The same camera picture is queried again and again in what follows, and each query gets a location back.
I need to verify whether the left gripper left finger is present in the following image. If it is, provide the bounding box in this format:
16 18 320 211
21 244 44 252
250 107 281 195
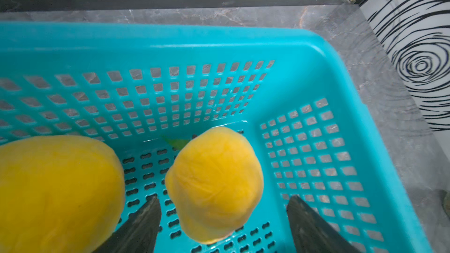
95 194 162 253

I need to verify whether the yellow red peach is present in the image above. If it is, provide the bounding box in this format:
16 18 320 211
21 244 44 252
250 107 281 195
165 126 264 244

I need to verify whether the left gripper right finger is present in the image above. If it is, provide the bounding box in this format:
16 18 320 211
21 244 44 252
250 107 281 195
287 195 359 253

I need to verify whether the teal plastic basket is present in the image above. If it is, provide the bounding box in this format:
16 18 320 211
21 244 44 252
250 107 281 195
1 22 431 253

